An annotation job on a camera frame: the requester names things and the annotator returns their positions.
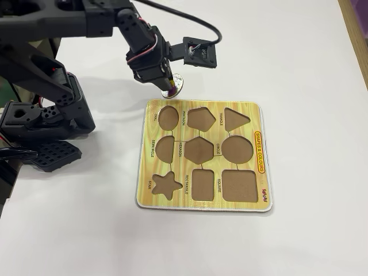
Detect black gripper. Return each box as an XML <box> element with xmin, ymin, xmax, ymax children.
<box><xmin>125</xmin><ymin>25</ymin><xmax>175</xmax><ymax>92</ymax></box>

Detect purple oval piece yellow pin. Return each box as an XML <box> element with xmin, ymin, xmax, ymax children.
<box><xmin>160</xmin><ymin>73</ymin><xmax>184</xmax><ymax>99</ymax></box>

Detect wooden shapes puzzle board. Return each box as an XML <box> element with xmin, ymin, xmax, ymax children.
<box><xmin>135</xmin><ymin>98</ymin><xmax>274</xmax><ymax>214</ymax></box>

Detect glossy black tube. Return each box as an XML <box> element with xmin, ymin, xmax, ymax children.
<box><xmin>0</xmin><ymin>146</ymin><xmax>38</xmax><ymax>162</ymax></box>

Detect purple plastic bin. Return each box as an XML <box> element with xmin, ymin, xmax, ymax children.
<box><xmin>352</xmin><ymin>0</ymin><xmax>368</xmax><ymax>27</ymax></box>

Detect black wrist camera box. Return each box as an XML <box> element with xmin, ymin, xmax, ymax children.
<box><xmin>169</xmin><ymin>36</ymin><xmax>220</xmax><ymax>69</ymax></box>

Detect red white servo wires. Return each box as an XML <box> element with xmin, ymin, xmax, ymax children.
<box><xmin>125</xmin><ymin>16</ymin><xmax>162</xmax><ymax>64</ymax></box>

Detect black camera cable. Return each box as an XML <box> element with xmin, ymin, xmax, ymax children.
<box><xmin>131</xmin><ymin>0</ymin><xmax>224</xmax><ymax>48</ymax></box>

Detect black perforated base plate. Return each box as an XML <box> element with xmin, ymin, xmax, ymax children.
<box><xmin>29</xmin><ymin>140</ymin><xmax>83</xmax><ymax>174</ymax></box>

